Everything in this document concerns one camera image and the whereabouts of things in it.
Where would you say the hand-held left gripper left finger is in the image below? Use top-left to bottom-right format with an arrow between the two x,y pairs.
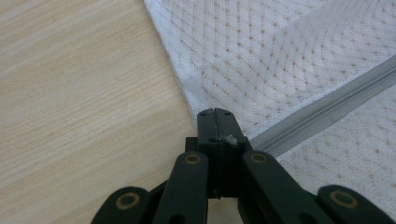
185,107 -> 219,200

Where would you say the white mesh laundry bag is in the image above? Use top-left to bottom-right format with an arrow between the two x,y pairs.
143,0 -> 396,217

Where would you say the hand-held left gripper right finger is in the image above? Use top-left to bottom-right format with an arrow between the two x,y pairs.
213,107 -> 254,200

